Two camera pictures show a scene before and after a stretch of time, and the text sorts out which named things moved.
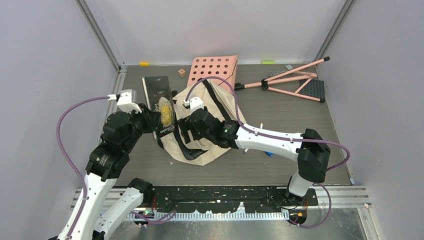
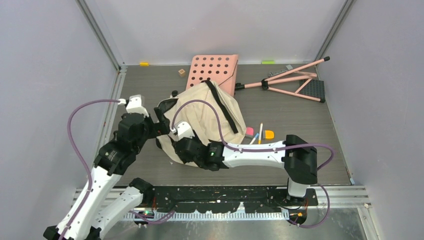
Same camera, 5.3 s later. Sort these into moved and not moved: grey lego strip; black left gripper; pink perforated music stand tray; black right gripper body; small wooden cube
Moved: black left gripper; black right gripper body
Not moved: grey lego strip; small wooden cube; pink perforated music stand tray
